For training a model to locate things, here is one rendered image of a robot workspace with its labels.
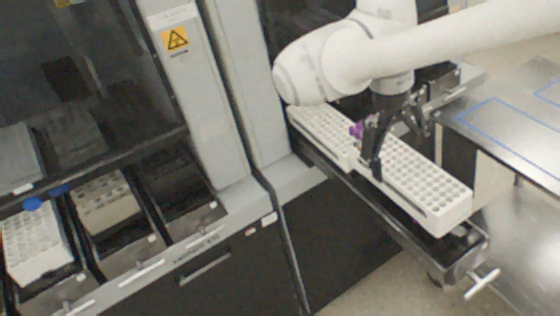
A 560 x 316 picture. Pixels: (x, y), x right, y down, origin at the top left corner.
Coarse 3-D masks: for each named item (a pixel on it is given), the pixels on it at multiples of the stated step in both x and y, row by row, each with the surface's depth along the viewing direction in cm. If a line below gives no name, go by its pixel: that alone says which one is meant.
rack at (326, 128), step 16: (288, 112) 134; (304, 112) 133; (320, 112) 132; (336, 112) 130; (304, 128) 134; (320, 128) 125; (336, 128) 125; (320, 144) 129; (336, 144) 120; (336, 160) 120
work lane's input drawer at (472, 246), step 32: (288, 128) 137; (320, 160) 124; (352, 192) 115; (384, 192) 112; (384, 224) 107; (416, 224) 104; (416, 256) 101; (448, 256) 95; (480, 256) 100; (448, 288) 98; (480, 288) 96
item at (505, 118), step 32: (544, 64) 145; (480, 96) 136; (512, 96) 134; (544, 96) 132; (448, 128) 128; (480, 128) 124; (512, 128) 123; (544, 128) 122; (512, 160) 114; (544, 160) 113; (512, 192) 177; (544, 192) 107; (480, 224) 167; (512, 224) 165; (544, 224) 164; (512, 256) 155; (544, 256) 154; (512, 288) 147; (544, 288) 146
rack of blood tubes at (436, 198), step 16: (400, 144) 107; (352, 160) 111; (384, 160) 104; (400, 160) 103; (416, 160) 103; (368, 176) 107; (384, 176) 100; (400, 176) 99; (416, 176) 100; (432, 176) 99; (448, 176) 98; (400, 192) 103; (416, 192) 96; (432, 192) 95; (448, 192) 95; (464, 192) 94; (416, 208) 99; (432, 208) 92; (448, 208) 91; (464, 208) 94; (432, 224) 92; (448, 224) 93
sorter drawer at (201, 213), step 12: (204, 192) 118; (156, 204) 118; (180, 204) 115; (192, 204) 115; (204, 204) 116; (216, 204) 118; (168, 216) 113; (180, 216) 114; (192, 216) 115; (204, 216) 117; (216, 216) 119; (168, 228) 112; (180, 228) 114; (192, 228) 117; (216, 228) 116; (180, 240) 116
